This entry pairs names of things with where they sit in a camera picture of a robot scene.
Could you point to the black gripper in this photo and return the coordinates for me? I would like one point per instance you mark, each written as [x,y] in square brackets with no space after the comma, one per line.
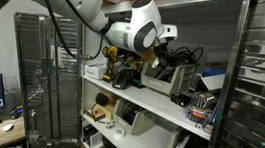
[165,54]

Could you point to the small black box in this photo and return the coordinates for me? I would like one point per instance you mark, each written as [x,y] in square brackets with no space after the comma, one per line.
[180,99]

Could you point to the blue box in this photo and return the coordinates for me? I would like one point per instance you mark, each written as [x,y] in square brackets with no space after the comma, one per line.
[214,72]

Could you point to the white printed cardboard box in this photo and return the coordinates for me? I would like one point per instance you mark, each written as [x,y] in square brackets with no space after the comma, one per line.
[95,70]

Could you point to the small orange printed box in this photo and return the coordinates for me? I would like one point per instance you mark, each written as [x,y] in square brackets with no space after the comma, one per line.
[95,115]

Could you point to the white metal shelf unit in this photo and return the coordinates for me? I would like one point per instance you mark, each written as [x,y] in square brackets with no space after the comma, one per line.
[156,103]

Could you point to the black battery charger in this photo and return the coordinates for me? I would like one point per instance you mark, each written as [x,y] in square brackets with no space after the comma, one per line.
[121,80]

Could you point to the white card sheet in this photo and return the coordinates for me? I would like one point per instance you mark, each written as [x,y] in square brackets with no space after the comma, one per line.
[212,82]

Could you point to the battery blister pack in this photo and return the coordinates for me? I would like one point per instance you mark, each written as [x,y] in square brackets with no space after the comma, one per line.
[201,107]

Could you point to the black round device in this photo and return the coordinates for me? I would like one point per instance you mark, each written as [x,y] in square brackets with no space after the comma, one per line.
[102,98]

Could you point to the slatted steel rack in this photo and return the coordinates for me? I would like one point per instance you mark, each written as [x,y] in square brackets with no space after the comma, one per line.
[261,92]

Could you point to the white computer mouse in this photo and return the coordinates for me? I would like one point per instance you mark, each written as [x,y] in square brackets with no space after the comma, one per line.
[8,127]

